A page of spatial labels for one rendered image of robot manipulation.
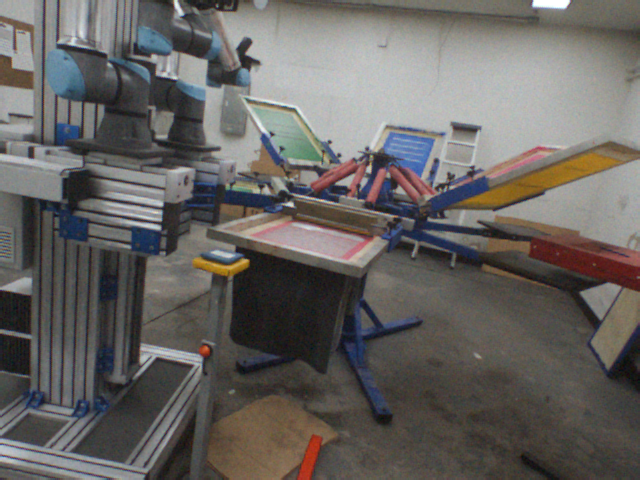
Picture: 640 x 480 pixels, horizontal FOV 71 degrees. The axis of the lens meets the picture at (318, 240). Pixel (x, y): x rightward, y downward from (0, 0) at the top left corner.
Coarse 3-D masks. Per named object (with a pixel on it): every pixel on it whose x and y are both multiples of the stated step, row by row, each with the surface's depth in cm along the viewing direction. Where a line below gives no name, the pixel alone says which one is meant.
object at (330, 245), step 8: (344, 232) 207; (312, 240) 182; (320, 240) 185; (328, 240) 187; (336, 240) 189; (344, 240) 192; (352, 240) 195; (368, 240) 199; (304, 248) 168; (312, 248) 170; (320, 248) 172; (328, 248) 174; (336, 248) 176; (344, 248) 178; (352, 248) 180; (360, 248) 183; (336, 256) 165; (344, 256) 167
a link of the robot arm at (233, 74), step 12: (204, 12) 171; (216, 12) 172; (216, 24) 175; (228, 36) 181; (228, 48) 183; (228, 60) 186; (228, 72) 191; (240, 72) 191; (228, 84) 197; (240, 84) 193
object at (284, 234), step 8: (280, 224) 201; (288, 224) 204; (312, 224) 212; (264, 232) 182; (272, 232) 184; (280, 232) 187; (288, 232) 189; (296, 232) 191; (304, 232) 194; (312, 232) 196; (320, 232) 199; (272, 240) 172; (280, 240) 174; (288, 240) 176; (296, 240) 178; (304, 240) 180
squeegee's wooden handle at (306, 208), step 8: (296, 200) 211; (304, 208) 210; (312, 208) 209; (320, 208) 208; (328, 208) 207; (336, 208) 206; (312, 216) 210; (320, 216) 209; (328, 216) 207; (336, 216) 206; (344, 216) 205; (352, 216) 204; (360, 216) 202; (368, 216) 201; (376, 216) 202; (352, 224) 204; (360, 224) 203; (368, 224) 202
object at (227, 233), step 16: (224, 224) 170; (240, 224) 176; (256, 224) 190; (224, 240) 159; (240, 240) 157; (256, 240) 155; (384, 240) 188; (288, 256) 152; (304, 256) 150; (320, 256) 149; (368, 256) 159; (352, 272) 145
